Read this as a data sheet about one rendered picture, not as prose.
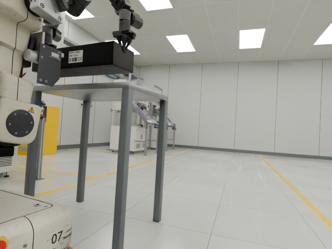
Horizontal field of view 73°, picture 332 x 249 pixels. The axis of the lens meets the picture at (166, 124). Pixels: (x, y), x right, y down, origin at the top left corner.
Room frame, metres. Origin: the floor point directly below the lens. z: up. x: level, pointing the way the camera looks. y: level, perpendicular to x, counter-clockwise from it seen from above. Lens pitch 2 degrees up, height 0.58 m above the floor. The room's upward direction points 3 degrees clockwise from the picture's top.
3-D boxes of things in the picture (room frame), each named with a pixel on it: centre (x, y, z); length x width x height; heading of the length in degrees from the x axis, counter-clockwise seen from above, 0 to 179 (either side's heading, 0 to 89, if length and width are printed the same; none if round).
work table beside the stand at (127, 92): (1.40, 0.41, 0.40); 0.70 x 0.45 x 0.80; 65
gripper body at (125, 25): (1.10, 0.23, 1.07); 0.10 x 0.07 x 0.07; 65
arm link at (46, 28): (1.34, 0.75, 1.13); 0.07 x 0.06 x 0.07; 172
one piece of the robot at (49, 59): (0.96, 0.61, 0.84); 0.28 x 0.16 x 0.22; 65
